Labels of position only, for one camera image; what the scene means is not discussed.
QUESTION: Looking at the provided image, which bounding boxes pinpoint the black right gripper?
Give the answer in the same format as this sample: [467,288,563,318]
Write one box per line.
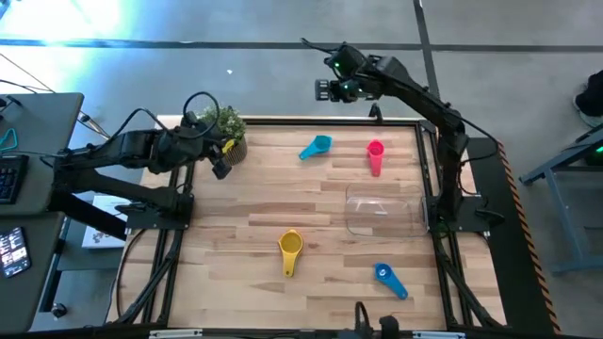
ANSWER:
[314,76,379,104]

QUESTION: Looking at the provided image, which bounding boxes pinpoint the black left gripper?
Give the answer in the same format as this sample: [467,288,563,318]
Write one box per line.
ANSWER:
[185,125,234,181]

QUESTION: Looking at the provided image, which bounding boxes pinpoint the teal plastic measuring cup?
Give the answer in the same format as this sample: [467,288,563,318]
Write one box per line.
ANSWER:
[298,135,334,161]

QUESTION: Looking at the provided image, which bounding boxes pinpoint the pink plastic measuring cup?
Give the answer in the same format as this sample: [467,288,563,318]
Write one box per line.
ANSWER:
[366,138,385,178]

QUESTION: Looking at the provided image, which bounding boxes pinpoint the yellow plastic measuring cup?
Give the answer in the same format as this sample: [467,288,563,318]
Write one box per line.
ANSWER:
[277,229,305,279]

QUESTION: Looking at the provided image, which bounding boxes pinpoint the blue plastic measuring cup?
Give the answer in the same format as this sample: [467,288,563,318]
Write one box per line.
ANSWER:
[374,262,410,301]

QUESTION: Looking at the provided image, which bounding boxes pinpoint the clear plastic basket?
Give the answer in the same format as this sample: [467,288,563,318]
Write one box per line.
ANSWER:
[345,182,429,238]

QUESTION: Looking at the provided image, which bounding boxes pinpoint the green plant in ribbed pot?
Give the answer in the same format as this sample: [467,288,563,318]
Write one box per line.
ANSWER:
[197,105,249,167]

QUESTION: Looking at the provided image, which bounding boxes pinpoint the white booklet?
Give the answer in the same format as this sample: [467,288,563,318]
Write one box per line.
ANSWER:
[82,195,131,250]

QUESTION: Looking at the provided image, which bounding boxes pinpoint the grey side desk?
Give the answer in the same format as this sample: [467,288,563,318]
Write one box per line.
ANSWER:
[0,92,85,335]

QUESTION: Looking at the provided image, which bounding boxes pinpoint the black keyboard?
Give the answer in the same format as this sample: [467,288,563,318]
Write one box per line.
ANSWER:
[0,153,29,205]

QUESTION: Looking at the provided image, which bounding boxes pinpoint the teal clip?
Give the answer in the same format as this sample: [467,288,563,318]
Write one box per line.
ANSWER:
[0,127,19,153]

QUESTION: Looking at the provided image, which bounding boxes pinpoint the black smartphone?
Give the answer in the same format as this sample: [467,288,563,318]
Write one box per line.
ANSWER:
[0,226,32,279]

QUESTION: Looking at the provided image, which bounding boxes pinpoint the blue-grey metal stand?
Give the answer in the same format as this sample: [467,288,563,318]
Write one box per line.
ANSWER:
[519,122,603,275]

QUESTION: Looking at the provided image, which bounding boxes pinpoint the person's shoe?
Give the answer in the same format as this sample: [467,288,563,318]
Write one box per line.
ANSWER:
[572,69,603,128]

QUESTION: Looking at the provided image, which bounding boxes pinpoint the black mat with hazard stripe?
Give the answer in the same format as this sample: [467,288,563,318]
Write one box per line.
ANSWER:
[464,137,562,335]

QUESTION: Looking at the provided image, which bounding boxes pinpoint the black box with green light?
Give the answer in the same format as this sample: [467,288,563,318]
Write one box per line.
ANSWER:
[583,140,603,167]

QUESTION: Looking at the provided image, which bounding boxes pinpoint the black aluminium table frame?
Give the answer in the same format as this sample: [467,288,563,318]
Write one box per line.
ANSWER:
[106,116,508,331]

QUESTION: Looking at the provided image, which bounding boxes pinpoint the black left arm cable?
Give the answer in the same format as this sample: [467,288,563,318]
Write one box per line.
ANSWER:
[106,91,221,152]

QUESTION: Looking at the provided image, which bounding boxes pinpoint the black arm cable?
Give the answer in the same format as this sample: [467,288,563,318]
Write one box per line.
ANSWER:
[106,91,221,152]
[454,112,500,197]

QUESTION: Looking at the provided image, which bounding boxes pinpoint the white frame bracket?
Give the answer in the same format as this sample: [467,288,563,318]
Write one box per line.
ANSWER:
[413,331,466,339]
[149,329,204,339]

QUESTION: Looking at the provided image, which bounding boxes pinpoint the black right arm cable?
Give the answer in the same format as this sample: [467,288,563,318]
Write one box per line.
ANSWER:
[454,112,500,197]

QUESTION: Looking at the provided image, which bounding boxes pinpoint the black device with cable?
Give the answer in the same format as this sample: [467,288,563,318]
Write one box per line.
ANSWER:
[352,300,401,339]

